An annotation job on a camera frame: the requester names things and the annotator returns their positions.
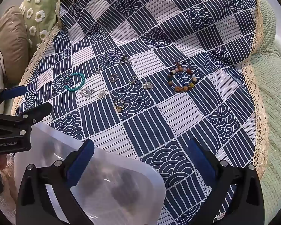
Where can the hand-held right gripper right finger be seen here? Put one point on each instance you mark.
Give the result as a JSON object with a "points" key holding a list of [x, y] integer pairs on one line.
{"points": [[201, 161]]}

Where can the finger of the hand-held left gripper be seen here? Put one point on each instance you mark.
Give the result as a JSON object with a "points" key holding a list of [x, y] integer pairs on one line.
{"points": [[14, 91], [37, 110]]}

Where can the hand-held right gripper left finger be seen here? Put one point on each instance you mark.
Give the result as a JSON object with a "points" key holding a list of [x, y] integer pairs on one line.
{"points": [[82, 161]]}

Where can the translucent white plastic box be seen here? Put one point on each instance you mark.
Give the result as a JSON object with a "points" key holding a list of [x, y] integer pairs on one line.
{"points": [[121, 180]]}

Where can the beige fluffy rug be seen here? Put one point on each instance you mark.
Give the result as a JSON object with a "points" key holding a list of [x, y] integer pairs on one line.
{"points": [[7, 187]]}

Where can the brown pillow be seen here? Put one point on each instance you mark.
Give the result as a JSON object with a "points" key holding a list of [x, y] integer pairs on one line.
{"points": [[11, 39]]}

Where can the navy white patterned cloth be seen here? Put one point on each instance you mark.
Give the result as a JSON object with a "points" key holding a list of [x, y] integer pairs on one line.
{"points": [[154, 133]]}

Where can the green daisy pillow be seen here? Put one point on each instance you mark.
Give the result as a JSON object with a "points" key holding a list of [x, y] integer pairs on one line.
{"points": [[37, 9]]}

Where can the green quilted bedspread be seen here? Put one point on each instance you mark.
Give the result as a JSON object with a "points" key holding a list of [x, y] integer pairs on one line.
{"points": [[271, 98]]}

